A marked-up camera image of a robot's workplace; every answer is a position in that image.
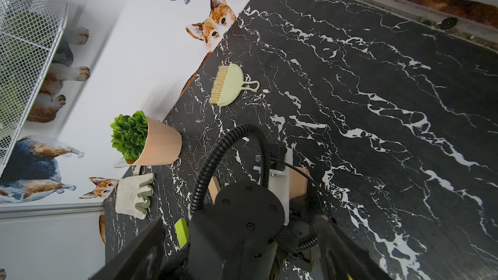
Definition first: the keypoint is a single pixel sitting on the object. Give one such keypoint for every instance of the aluminium front rail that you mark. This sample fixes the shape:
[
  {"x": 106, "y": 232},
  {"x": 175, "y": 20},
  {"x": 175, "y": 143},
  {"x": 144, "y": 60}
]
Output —
[{"x": 465, "y": 29}]

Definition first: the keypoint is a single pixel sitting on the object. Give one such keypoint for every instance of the wooden block small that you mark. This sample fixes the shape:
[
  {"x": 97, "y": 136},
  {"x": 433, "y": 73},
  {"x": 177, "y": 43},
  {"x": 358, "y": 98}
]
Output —
[{"x": 214, "y": 188}]

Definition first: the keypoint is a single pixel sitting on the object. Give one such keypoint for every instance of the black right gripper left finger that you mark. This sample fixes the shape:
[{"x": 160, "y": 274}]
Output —
[{"x": 141, "y": 259}]

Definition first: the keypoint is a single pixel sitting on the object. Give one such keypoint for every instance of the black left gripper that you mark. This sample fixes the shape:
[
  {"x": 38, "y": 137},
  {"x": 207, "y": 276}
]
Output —
[{"x": 299, "y": 229}]

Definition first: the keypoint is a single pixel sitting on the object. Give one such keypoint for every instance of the green artificial potted plant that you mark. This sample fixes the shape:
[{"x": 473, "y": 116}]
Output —
[{"x": 129, "y": 135}]

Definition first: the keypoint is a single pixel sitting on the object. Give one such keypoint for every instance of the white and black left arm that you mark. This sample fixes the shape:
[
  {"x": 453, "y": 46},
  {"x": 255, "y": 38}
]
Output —
[{"x": 241, "y": 236}]

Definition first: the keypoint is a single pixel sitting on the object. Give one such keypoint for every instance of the white wire wall basket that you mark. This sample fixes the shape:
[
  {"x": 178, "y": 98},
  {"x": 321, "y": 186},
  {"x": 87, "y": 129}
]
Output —
[{"x": 30, "y": 33}]

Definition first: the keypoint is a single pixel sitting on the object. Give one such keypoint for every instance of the white and green work glove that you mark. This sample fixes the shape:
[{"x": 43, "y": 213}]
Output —
[{"x": 134, "y": 194}]

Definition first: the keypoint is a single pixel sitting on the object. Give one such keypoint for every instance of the lime green block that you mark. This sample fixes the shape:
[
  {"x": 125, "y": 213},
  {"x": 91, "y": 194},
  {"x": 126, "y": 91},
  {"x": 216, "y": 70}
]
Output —
[{"x": 182, "y": 232}]

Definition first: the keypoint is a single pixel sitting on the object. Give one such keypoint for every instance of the pink plant pot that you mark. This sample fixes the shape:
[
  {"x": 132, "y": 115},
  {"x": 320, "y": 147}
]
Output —
[{"x": 162, "y": 147}]

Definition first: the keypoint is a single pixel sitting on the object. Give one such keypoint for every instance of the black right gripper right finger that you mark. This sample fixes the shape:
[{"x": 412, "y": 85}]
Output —
[{"x": 341, "y": 258}]

